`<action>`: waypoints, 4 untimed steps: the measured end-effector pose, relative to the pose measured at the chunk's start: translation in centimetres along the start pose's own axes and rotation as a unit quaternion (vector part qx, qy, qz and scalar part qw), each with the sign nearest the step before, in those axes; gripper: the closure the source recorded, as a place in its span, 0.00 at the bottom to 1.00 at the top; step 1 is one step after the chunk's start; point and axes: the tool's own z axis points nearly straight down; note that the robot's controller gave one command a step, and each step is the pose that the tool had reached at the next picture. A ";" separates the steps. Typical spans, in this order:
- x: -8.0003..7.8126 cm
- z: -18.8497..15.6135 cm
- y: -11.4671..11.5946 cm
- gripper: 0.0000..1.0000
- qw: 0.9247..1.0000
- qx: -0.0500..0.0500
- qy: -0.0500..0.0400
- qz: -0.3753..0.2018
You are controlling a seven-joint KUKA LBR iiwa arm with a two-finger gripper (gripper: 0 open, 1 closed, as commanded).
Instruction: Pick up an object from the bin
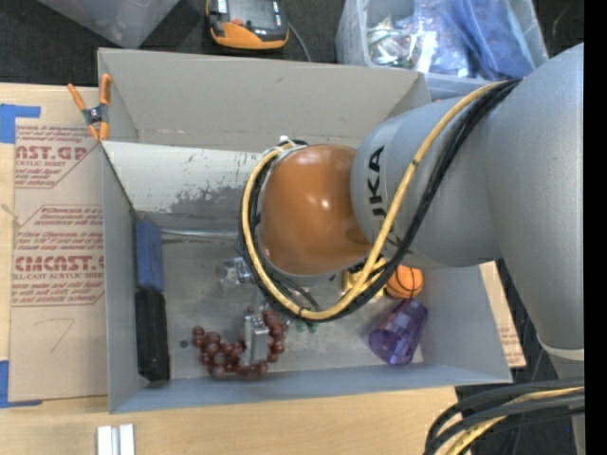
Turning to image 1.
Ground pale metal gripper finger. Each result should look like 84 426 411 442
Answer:
243 314 272 365

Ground clear glass piece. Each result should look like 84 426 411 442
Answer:
219 256 253 287

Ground yellow toy piece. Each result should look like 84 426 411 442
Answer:
340 265 377 299

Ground dark flat block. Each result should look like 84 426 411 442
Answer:
134 288 172 383

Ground blue flat block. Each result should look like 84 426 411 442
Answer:
134 220 165 290

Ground purple plastic cup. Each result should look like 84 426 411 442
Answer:
368 298 430 366

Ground small orange basketball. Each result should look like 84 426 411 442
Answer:
384 264 425 300

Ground brown cardboard board, red print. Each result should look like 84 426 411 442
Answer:
0 82 528 405

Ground grey metal bin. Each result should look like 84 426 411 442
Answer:
97 47 514 415

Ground red-brown bead string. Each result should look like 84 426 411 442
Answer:
191 309 289 381

